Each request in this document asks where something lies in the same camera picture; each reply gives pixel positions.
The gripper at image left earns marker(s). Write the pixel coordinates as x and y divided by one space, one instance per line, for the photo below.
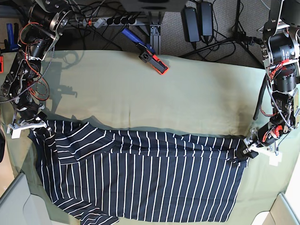
33 118

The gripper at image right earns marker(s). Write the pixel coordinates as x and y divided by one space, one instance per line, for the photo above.
262 140

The navy white striped T-shirt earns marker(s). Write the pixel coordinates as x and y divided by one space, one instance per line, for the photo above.
98 176

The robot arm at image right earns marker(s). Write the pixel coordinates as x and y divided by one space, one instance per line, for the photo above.
279 96

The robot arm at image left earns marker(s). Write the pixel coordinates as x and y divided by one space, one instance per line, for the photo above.
47 20

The black object at left edge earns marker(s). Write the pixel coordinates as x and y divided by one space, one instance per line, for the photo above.
2 146

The grey bin at right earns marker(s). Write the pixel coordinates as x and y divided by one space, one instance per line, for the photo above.
281 213

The grey bin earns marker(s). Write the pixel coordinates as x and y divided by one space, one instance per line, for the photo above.
281 213
19 207

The grey bin at left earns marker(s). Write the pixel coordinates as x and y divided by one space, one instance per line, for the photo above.
19 207

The green table cloth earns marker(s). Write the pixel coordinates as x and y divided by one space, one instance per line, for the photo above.
112 89

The orange clamp at left edge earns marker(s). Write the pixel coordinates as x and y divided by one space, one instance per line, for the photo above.
1 64

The blue clamp at left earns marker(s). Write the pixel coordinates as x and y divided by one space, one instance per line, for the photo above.
11 43

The black tripod stand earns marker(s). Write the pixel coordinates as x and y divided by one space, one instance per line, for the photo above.
238 37

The grey power strip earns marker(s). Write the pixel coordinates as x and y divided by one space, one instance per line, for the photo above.
98 22

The blue orange bar clamp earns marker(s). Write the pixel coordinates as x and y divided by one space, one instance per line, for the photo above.
147 54

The black power adapter right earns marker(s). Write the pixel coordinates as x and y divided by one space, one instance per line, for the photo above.
206 19

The black power adapter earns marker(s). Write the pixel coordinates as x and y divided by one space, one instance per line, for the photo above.
206 19
190 24

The black power adapter left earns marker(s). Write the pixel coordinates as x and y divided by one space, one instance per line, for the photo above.
190 24

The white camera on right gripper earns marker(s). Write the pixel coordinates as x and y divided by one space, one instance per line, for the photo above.
14 130

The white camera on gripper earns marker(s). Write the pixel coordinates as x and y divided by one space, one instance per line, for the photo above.
275 158
14 130

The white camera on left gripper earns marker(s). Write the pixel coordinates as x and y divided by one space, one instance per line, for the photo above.
275 158

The aluminium frame post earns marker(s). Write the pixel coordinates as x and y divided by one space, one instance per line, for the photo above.
155 19

